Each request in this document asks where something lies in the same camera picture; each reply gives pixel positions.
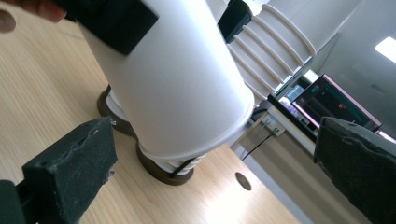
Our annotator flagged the beige desk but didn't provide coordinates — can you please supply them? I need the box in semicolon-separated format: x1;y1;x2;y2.
232;92;385;224

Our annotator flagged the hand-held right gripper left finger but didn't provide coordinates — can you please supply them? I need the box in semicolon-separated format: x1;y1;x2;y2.
21;116;120;224

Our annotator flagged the dark round table grommet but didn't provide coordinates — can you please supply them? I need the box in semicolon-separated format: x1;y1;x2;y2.
234;171;253;192

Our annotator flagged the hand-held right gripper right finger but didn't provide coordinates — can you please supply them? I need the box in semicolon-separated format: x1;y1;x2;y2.
312;116;396;224

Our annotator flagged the ceiling light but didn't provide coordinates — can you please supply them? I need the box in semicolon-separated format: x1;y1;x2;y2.
374;35;396;65

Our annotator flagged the tall stack of paper cups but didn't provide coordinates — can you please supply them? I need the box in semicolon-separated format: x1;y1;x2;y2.
138;0;364;177

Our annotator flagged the computer monitor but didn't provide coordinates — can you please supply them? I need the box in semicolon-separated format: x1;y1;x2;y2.
291;73;384;133

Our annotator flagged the black hanging cable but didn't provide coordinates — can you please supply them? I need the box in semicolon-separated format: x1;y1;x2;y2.
240;126;280;162

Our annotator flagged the single white paper cup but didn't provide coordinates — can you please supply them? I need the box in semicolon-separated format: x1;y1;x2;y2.
78;0;256;162

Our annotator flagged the black double cup holder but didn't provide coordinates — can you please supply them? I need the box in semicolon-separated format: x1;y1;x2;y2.
95;84;196;188

